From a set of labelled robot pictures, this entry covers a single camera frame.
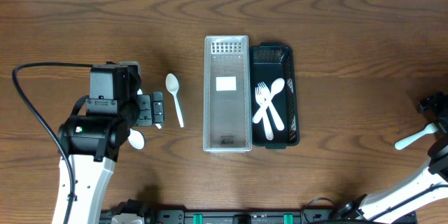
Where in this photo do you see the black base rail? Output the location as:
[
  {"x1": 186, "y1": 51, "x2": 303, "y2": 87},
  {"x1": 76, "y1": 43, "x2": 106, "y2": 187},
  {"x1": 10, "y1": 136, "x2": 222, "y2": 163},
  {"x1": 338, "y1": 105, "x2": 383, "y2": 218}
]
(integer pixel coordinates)
[{"x1": 99, "y1": 199, "x2": 411, "y2": 224}]

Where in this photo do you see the white plastic fork slanted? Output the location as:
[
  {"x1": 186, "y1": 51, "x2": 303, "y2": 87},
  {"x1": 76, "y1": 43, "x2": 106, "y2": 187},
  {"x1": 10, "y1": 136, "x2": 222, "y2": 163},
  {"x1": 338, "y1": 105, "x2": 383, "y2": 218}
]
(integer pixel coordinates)
[{"x1": 255, "y1": 87, "x2": 274, "y2": 141}]

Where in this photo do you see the clear plastic mesh tray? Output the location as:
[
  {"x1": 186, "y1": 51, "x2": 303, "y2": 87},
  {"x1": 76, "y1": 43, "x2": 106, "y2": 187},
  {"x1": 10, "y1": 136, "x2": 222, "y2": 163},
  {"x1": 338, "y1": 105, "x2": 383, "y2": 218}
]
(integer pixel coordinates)
[{"x1": 203, "y1": 35, "x2": 252, "y2": 153}]

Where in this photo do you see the white plastic spoon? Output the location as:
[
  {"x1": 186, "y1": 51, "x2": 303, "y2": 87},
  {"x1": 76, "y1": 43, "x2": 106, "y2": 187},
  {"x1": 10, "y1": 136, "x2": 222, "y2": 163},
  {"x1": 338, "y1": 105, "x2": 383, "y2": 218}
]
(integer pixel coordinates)
[
  {"x1": 165, "y1": 73, "x2": 184, "y2": 127},
  {"x1": 252, "y1": 78, "x2": 285, "y2": 123},
  {"x1": 127, "y1": 129, "x2": 145, "y2": 150},
  {"x1": 137, "y1": 89, "x2": 162, "y2": 129}
]

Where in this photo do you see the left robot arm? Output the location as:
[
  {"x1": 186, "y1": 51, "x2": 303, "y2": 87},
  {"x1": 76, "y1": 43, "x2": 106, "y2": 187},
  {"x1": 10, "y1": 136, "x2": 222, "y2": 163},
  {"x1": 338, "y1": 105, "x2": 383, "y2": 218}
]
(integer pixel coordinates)
[{"x1": 52, "y1": 62, "x2": 165, "y2": 223}]

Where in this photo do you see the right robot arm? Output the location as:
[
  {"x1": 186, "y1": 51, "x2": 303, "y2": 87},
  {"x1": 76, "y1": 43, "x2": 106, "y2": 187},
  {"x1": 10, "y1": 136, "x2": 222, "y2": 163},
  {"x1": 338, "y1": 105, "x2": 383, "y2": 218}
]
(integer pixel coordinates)
[{"x1": 330, "y1": 92, "x2": 447, "y2": 223}]

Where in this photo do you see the white plastic fork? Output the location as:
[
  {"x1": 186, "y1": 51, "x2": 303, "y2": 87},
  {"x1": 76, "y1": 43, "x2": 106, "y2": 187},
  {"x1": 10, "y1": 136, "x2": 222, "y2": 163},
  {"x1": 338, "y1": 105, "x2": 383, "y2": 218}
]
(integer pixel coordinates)
[
  {"x1": 258, "y1": 82, "x2": 284, "y2": 131},
  {"x1": 394, "y1": 123, "x2": 438, "y2": 150}
]

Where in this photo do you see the black plastic mesh tray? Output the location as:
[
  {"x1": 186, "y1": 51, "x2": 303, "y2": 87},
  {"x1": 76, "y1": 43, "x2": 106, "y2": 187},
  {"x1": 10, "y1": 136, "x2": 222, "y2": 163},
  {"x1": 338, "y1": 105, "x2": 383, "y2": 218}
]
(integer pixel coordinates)
[{"x1": 249, "y1": 42, "x2": 300, "y2": 149}]

